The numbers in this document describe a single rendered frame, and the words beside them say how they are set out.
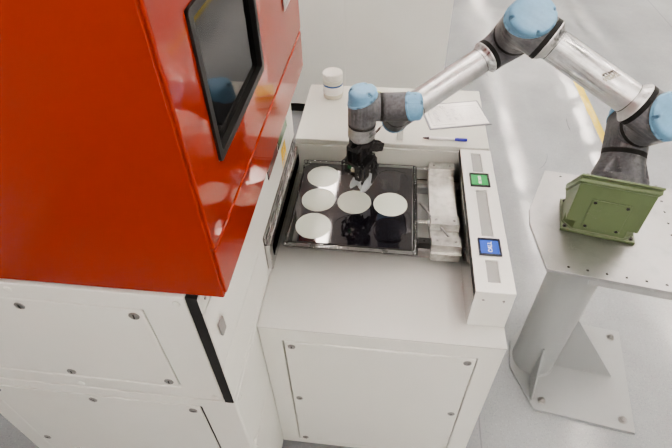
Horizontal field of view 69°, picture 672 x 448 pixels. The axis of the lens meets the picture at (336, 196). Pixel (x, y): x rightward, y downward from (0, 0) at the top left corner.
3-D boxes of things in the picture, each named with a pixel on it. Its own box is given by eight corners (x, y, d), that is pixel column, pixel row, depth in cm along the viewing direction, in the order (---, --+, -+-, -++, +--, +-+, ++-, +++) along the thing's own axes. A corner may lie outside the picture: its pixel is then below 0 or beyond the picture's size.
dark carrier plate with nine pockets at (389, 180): (287, 241, 137) (286, 240, 136) (306, 163, 162) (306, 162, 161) (411, 250, 133) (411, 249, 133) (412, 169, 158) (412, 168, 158)
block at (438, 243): (430, 251, 135) (432, 244, 133) (430, 242, 137) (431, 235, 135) (460, 253, 134) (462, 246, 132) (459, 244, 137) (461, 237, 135)
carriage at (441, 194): (429, 260, 136) (430, 253, 134) (427, 175, 163) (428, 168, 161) (459, 262, 136) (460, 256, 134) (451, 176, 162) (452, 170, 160)
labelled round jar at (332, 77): (322, 100, 177) (321, 76, 170) (324, 89, 182) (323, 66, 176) (341, 100, 176) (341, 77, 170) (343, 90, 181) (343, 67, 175)
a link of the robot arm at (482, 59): (506, 23, 148) (371, 113, 147) (519, 7, 137) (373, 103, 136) (528, 54, 147) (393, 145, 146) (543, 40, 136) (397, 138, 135)
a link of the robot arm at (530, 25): (672, 122, 134) (509, 5, 137) (713, 108, 119) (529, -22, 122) (646, 157, 134) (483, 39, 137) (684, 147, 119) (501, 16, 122)
